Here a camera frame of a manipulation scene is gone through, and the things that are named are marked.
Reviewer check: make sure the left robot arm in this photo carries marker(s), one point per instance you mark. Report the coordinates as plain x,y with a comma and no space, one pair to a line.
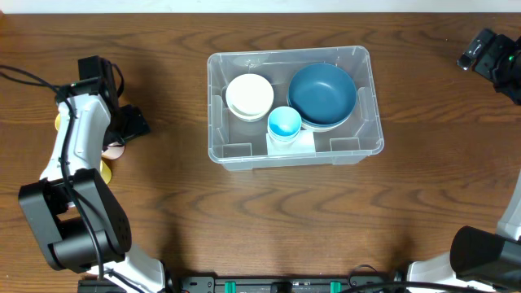
75,218

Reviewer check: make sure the yellow cup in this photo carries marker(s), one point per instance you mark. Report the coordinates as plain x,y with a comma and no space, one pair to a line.
57,121
105,172

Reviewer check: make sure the yellow small bowl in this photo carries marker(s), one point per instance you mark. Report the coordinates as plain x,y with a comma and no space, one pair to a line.
247,118

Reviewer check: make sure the pink cup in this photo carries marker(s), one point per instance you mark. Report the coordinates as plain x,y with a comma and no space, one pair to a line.
113,151

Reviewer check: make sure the light blue cup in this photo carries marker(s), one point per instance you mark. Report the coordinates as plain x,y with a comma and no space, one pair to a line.
284,121

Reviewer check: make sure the white small bowl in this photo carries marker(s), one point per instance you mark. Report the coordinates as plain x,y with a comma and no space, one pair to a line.
250,93

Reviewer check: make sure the mint green cup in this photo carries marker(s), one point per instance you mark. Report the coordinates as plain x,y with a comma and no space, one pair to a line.
284,140

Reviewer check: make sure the dark blue bowl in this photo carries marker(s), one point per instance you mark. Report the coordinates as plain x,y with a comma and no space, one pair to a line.
323,112
321,80

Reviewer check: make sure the clear plastic storage container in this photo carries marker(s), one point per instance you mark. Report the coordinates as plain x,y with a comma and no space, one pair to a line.
240,145

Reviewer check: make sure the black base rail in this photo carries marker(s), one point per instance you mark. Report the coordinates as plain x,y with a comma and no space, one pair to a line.
371,282

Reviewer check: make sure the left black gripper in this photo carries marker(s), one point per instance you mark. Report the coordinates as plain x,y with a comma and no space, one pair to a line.
133,123

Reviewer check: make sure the beige large bowl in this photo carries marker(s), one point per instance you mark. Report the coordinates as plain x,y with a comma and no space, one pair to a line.
319,128

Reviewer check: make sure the cream white cup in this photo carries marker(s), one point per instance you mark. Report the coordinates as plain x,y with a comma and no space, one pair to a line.
275,147

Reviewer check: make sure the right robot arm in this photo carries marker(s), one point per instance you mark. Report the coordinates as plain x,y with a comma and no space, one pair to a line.
477,259

